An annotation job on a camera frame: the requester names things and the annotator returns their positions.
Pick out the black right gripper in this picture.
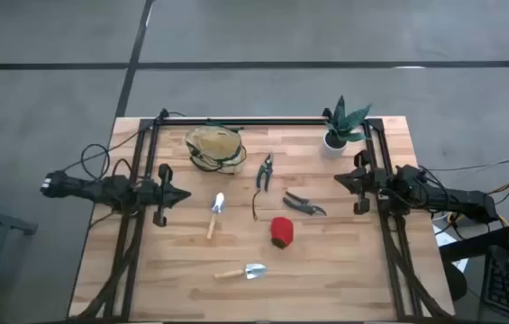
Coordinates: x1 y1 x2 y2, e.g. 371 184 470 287
333 150 393 215

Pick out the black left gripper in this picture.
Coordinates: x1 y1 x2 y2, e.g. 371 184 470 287
139 163 192 228

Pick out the narrow trowel wooden handle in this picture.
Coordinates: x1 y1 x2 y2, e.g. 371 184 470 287
205 192 226 240

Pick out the green-handled pruner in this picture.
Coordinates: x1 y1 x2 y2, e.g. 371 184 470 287
282 191 328 218

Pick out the red gardening glove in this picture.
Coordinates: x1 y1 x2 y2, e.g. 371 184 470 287
269 216 295 250

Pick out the green pruner with black strap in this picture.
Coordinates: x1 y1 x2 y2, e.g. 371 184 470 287
251 152 275 222

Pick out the beige green-trimmed gardening bag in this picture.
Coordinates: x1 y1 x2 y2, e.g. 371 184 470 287
185 125 248 176

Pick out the white plant pot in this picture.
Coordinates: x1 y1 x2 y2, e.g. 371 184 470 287
323 130 349 159

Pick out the green leafy plant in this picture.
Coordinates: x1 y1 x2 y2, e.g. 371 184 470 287
325 94 373 145

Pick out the white paper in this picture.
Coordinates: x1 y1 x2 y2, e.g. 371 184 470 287
432 223 469 273

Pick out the black side desk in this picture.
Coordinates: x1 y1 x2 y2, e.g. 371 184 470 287
438 227 509 263

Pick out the black round stool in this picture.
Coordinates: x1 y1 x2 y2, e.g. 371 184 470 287
441 257 469 302

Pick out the black metal table frame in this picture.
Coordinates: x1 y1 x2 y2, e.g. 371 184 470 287
68 107 454 324

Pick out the black cable loop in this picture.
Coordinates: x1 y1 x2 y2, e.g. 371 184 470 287
79 143 112 182

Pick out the black and yellow cable bundle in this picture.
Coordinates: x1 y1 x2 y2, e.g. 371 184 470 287
420 157 509 229

